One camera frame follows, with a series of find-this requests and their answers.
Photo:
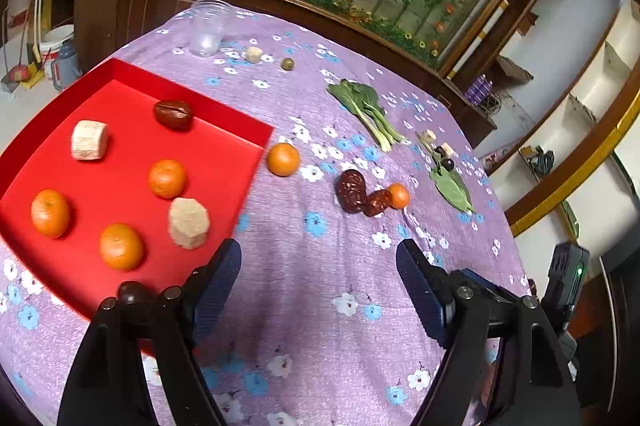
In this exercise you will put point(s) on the red broom and dustpan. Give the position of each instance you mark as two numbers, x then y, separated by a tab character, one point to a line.
26	75

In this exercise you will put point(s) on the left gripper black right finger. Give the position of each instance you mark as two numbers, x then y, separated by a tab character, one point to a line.
492	339

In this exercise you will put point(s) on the white plastic bucket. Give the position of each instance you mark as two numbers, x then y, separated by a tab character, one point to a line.
51	45

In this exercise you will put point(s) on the large orange mandarin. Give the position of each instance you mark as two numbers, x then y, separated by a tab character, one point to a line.
50	213

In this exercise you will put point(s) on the small red date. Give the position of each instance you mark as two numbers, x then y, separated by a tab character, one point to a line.
377	202

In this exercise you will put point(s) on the green leaf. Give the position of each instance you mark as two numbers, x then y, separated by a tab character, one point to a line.
452	189

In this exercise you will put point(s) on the purple floral tablecloth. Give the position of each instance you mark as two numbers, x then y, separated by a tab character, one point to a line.
318	328

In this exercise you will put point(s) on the glossy red date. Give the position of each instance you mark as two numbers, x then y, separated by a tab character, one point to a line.
174	115

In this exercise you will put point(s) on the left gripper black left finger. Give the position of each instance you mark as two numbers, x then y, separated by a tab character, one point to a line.
107	385

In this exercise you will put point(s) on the small sugarcane slice far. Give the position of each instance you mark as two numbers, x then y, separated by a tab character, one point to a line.
428	136

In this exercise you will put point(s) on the wooden cabinet counter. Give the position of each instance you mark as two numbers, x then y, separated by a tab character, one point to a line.
102	26

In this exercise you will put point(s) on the green bok choy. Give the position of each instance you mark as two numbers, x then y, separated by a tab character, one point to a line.
361	101

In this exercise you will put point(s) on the grey thermos jug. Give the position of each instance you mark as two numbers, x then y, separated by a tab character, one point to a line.
65	67

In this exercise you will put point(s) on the large wrinkled red date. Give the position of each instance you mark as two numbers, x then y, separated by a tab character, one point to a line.
351	191

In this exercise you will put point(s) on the small beige sugarcane piece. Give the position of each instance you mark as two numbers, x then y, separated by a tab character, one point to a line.
253	54

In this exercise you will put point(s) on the red shallow box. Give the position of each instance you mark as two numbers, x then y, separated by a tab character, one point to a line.
221	153

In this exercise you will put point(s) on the round beige sugarcane chunk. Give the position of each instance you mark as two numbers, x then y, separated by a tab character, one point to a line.
89	140

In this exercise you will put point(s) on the dark cherry pair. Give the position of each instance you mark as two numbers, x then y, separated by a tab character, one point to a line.
442	160

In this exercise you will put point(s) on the square beige sugarcane chunk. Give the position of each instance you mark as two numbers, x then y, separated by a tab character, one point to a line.
188	223

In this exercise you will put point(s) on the clear plastic cup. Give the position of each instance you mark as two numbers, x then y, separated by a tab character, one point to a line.
209	21

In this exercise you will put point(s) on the small orange kumquat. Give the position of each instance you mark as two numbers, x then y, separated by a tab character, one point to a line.
167	179
399	196

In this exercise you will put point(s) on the dark purple plum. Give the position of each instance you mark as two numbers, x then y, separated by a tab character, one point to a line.
133	293

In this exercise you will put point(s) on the purple spray cans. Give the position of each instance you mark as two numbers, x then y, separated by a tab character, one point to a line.
479	90

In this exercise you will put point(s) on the small green olive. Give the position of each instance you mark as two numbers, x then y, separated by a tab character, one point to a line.
287	64

